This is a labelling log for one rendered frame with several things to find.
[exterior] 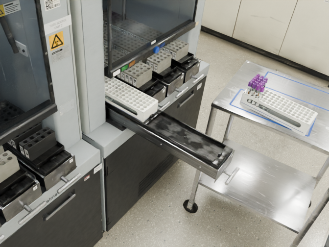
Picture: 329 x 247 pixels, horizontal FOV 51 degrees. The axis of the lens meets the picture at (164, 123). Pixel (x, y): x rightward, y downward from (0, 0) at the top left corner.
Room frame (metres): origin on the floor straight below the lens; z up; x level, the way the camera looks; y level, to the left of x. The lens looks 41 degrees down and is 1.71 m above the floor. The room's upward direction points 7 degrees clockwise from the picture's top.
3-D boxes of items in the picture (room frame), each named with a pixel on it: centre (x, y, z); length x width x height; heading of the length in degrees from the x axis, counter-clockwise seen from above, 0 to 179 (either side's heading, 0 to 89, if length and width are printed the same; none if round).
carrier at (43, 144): (0.78, 0.41, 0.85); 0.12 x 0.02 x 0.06; 149
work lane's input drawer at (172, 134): (1.03, 0.03, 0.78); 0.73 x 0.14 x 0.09; 59
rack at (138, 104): (1.12, 0.19, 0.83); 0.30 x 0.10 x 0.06; 59
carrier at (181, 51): (1.52, -0.04, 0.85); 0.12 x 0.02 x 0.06; 148
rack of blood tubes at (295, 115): (1.15, -0.46, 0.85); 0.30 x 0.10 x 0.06; 57
